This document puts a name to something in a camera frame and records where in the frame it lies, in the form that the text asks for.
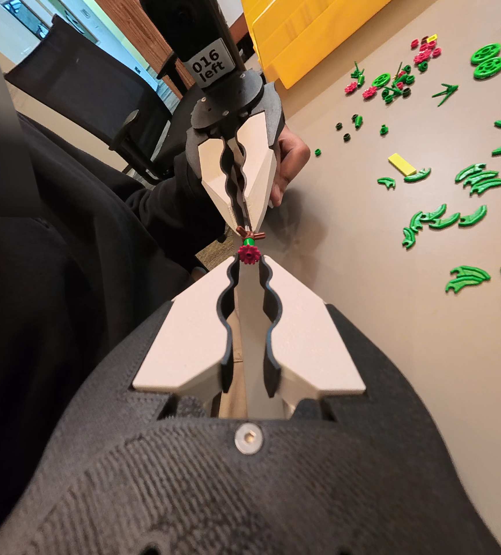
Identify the black office chair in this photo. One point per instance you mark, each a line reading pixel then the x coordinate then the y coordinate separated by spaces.
pixel 94 91

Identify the scatter of green toy leaves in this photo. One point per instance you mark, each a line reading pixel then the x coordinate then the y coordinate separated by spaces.
pixel 471 275

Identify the pink toy flower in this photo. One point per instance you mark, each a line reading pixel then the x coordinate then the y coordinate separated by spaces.
pixel 369 92
pixel 248 254
pixel 351 87
pixel 421 56

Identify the long yellow toy tile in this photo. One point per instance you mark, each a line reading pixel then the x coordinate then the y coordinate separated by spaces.
pixel 402 164

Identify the yellow plastic bin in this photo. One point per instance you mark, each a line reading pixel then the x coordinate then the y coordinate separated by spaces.
pixel 320 34

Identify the person's left hand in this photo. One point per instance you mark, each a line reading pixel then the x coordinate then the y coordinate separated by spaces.
pixel 291 156

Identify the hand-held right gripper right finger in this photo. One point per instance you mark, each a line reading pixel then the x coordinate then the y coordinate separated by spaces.
pixel 315 347

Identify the thin green toy stem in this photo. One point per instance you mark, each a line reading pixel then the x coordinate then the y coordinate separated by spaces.
pixel 445 93

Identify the wooden post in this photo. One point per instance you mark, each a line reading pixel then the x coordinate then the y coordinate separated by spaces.
pixel 146 34

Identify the green toy wheel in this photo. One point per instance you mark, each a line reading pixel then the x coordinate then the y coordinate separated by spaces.
pixel 488 54
pixel 380 80
pixel 489 69

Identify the brown toy branch piece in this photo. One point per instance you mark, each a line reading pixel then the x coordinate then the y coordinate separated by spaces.
pixel 250 234

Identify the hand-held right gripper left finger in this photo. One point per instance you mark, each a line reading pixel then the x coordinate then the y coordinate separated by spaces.
pixel 185 347

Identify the green toy stem with leaves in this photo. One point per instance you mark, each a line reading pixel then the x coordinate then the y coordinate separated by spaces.
pixel 358 70

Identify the person's black jacket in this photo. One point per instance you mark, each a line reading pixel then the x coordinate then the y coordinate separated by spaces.
pixel 38 260

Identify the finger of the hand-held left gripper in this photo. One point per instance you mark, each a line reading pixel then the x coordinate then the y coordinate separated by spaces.
pixel 213 173
pixel 259 164

